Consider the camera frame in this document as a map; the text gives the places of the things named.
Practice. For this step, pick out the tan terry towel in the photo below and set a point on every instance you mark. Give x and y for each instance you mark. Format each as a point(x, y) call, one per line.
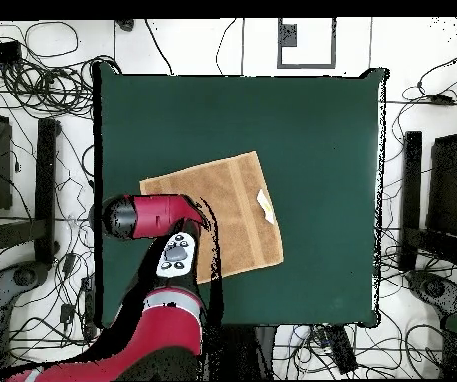
point(236, 207)

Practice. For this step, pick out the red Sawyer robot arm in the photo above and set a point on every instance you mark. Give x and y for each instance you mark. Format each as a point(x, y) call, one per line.
point(152, 215)

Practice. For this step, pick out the dark green table cloth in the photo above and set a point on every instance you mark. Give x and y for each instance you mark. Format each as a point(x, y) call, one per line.
point(311, 139)

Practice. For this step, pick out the black power strip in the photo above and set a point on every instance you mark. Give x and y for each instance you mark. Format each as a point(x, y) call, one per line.
point(88, 302)

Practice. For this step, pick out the black power adapter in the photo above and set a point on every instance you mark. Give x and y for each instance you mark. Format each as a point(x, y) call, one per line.
point(69, 262)
point(66, 312)

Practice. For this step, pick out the small grey square plate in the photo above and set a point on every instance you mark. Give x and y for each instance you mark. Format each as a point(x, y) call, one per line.
point(289, 35)

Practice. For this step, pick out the small dark round object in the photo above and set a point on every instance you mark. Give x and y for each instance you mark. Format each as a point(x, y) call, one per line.
point(126, 24)

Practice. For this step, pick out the grey square frame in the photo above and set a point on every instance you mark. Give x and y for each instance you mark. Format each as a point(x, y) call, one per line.
point(279, 47)

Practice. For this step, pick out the black stand frame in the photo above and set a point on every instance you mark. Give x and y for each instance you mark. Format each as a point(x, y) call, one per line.
point(45, 179)
point(411, 179)

